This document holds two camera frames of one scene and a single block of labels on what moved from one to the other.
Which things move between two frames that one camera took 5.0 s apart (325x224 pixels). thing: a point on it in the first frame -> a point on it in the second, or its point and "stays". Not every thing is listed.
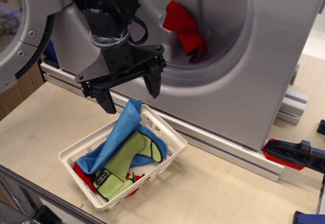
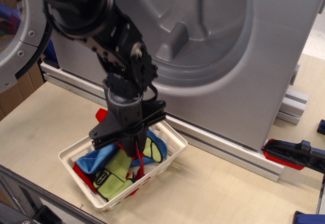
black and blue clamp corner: (300, 218) stays
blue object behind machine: (51, 57) stays
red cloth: (179, 18) -> (137, 171)
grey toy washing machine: (231, 48) stays
